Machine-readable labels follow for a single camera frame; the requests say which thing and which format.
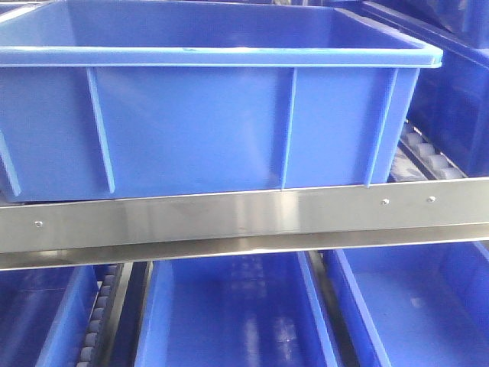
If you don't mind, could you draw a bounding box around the lower left blue bin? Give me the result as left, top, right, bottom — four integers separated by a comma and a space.
1, 266, 99, 366

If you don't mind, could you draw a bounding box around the large blue plastic bin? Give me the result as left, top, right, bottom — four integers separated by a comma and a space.
1, 1, 442, 202

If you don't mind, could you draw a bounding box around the lower middle blue bin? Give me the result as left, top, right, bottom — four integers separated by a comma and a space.
134, 252, 340, 366

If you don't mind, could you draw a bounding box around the right neighbour blue bin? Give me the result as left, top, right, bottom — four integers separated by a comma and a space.
328, 0, 489, 179

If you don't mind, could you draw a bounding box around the lower right blue bin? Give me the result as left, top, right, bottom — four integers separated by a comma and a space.
323, 242, 488, 366

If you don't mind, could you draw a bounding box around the steel front shelf beam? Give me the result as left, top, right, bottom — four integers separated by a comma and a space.
1, 178, 488, 270

